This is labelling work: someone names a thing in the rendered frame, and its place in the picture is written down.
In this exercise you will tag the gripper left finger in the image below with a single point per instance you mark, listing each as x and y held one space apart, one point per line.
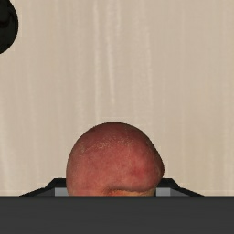
56 186

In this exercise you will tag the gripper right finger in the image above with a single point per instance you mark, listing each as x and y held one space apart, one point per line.
168 186

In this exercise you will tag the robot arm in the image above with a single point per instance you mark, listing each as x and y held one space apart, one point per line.
6 26

